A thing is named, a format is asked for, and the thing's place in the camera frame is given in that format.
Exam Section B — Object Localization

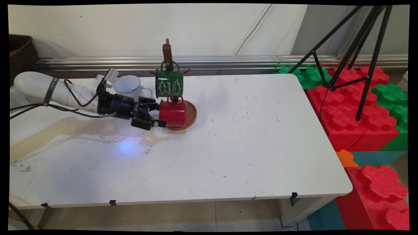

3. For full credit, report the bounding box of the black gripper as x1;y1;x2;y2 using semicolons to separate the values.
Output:
111;93;167;131

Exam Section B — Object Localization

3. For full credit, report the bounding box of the red enamel mug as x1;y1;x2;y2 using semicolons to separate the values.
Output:
159;97;188;128

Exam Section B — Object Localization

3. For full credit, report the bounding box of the white enamel mug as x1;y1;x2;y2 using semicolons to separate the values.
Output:
113;75;153;99

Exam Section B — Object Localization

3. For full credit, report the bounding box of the green enamel mug with lettering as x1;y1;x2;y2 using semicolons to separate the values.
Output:
155;60;184;99

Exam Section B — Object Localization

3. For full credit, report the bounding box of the wooden mug tree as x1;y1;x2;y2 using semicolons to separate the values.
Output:
149;39;198;131

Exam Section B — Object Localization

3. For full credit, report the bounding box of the dark wicker basket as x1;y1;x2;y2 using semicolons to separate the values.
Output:
9;34;40;86

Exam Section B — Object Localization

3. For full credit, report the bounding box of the green foam block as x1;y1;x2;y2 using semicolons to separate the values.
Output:
273;67;333;89
372;84;409;151

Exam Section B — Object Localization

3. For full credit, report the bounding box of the white table leg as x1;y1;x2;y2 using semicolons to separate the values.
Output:
278;196;337;228

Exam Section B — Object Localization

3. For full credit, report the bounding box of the large red foam block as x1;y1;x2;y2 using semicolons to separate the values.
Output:
305;84;399;152

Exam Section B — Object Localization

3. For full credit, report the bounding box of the orange foam piece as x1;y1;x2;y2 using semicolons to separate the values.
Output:
335;149;359;168

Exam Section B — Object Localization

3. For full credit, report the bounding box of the teal foam block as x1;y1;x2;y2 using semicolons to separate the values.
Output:
307;199;346;231

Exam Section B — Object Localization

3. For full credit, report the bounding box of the black tripod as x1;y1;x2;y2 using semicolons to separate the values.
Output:
287;5;393;121

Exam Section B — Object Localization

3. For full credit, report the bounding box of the pinkish red bumpy foam block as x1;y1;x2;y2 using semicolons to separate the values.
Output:
335;164;410;230

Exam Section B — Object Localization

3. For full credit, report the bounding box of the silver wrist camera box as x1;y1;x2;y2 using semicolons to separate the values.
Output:
104;68;119;86

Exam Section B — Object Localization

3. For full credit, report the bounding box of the looped black cable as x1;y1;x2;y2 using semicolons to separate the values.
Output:
64;78;106;108

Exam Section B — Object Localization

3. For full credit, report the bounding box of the long black cable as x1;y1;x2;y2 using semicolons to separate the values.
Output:
10;103;117;119

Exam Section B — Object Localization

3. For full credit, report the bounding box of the aluminium wall rail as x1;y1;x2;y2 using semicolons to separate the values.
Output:
33;55;409;77

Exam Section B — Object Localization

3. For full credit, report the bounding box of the grey strap on arm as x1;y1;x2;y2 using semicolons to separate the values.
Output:
43;77;59;107

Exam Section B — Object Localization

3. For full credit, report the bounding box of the white wall conduit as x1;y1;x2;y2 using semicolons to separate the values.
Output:
233;4;273;56

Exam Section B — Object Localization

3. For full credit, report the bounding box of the black floor cable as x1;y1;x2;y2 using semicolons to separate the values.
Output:
9;202;35;230

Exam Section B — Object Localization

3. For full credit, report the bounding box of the thin black tripod cable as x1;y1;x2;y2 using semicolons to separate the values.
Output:
318;86;329;119

